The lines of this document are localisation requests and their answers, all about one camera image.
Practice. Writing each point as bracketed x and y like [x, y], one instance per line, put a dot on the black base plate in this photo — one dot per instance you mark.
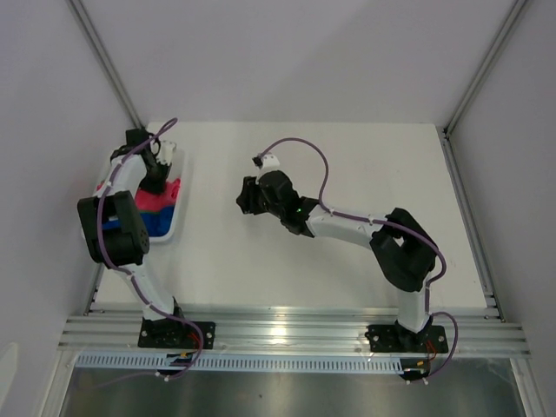
[392, 338]
[167, 334]

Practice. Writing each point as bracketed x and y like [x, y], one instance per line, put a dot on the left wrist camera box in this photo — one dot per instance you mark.
[166, 152]

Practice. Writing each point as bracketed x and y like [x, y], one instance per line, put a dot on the aluminium extrusion rail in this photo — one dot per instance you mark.
[294, 331]

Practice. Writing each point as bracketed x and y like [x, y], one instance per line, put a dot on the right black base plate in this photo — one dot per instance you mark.
[392, 338]

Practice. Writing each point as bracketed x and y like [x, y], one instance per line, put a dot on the pink microfiber towel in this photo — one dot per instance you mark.
[152, 203]

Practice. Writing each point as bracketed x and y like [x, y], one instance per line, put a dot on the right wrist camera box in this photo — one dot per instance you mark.
[267, 161]

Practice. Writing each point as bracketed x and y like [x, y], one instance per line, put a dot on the blue microfiber towel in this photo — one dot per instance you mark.
[157, 219]

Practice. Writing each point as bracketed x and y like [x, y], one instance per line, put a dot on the aluminium frame post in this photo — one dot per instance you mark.
[492, 55]
[100, 52]

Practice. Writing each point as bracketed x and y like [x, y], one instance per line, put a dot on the right aluminium frame post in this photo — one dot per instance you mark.
[492, 55]

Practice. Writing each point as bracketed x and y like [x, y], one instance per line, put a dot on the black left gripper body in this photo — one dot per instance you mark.
[155, 181]

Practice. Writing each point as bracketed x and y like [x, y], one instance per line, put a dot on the white slotted cable duct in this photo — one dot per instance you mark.
[242, 363]

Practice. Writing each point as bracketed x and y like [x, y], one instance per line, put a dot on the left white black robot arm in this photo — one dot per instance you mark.
[131, 265]

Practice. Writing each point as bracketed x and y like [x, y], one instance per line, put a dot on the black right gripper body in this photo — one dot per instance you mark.
[255, 201]

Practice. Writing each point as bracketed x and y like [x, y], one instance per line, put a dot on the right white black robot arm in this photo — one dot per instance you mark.
[405, 253]

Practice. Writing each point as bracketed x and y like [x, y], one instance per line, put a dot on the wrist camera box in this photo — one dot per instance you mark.
[166, 152]
[267, 161]

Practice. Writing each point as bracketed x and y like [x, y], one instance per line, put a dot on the white plastic basket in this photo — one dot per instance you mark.
[178, 200]

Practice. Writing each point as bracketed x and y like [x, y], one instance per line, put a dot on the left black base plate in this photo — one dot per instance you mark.
[167, 334]

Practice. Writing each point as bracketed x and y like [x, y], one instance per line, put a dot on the left aluminium frame post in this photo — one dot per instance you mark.
[100, 52]

